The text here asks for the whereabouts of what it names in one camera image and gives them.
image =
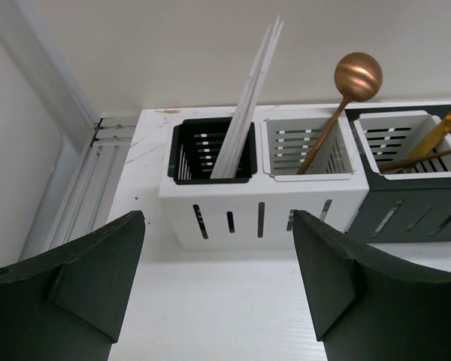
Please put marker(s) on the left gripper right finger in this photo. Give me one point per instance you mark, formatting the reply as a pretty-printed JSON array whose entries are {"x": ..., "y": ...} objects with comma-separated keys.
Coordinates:
[{"x": 367, "y": 304}]

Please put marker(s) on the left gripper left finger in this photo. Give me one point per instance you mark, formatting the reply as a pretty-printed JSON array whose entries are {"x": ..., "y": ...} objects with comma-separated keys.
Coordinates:
[{"x": 69, "y": 303}]

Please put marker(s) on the gold knife dark handle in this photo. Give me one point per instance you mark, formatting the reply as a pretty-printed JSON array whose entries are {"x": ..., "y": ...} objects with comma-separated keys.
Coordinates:
[{"x": 433, "y": 138}]

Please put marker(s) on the copper spoon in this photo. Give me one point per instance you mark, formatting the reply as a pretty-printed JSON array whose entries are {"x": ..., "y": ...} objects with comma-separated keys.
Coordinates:
[{"x": 358, "y": 77}]

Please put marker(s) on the black utensil holder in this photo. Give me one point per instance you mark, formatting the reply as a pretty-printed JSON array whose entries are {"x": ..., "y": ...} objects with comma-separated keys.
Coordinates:
[{"x": 403, "y": 211}]

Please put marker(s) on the white utensil holder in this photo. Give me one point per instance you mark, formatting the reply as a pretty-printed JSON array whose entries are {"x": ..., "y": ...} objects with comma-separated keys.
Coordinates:
[{"x": 258, "y": 214}]

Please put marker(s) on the white insert cup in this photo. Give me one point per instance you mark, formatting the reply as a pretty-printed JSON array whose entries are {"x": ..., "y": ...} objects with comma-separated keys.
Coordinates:
[{"x": 389, "y": 137}]

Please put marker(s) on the black insert cup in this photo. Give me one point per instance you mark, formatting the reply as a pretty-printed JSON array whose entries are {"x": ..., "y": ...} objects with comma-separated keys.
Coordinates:
[{"x": 196, "y": 144}]

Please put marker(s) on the aluminium rail left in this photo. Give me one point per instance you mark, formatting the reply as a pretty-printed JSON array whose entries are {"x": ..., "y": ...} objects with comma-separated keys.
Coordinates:
[{"x": 81, "y": 189}]

